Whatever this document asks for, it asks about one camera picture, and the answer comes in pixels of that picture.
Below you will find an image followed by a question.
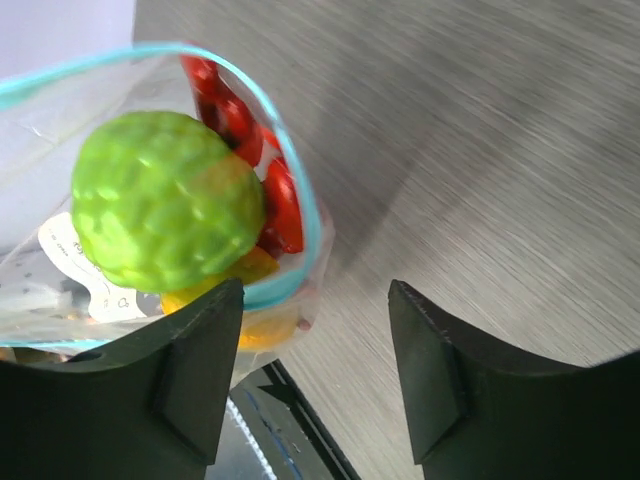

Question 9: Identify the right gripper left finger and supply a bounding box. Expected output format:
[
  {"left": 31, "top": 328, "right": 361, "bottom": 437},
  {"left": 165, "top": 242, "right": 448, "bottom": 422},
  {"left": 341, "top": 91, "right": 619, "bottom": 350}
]
[{"left": 1, "top": 280, "right": 243, "bottom": 479}]

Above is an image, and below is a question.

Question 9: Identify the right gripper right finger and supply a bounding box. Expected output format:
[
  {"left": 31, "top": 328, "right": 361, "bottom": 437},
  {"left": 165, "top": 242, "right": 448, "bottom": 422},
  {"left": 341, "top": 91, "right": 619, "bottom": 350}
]
[{"left": 388, "top": 280, "right": 639, "bottom": 479}]

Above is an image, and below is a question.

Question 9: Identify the yellow orange toy mango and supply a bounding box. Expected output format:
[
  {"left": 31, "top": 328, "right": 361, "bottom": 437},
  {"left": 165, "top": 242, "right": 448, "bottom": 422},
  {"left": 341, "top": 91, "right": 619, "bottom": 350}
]
[{"left": 160, "top": 246, "right": 300, "bottom": 352}]

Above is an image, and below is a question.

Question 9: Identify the green toy lime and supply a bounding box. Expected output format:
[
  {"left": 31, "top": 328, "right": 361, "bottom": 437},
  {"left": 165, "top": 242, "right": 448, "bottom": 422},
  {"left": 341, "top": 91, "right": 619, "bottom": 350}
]
[{"left": 70, "top": 111, "right": 266, "bottom": 293}]

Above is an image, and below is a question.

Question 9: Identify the clear zip top bag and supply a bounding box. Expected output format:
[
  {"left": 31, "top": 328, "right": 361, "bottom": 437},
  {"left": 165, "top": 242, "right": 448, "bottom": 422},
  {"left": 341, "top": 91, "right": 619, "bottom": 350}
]
[{"left": 1, "top": 43, "right": 333, "bottom": 375}]

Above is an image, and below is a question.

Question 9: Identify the red toy lobster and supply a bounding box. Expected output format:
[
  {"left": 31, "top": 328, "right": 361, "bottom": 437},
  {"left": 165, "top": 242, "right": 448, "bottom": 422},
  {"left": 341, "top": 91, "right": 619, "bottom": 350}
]
[{"left": 181, "top": 55, "right": 304, "bottom": 258}]

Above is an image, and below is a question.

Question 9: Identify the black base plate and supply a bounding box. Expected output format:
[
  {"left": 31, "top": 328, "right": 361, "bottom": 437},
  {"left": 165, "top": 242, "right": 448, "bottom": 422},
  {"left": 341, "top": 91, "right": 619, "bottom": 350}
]
[{"left": 230, "top": 361, "right": 360, "bottom": 480}]

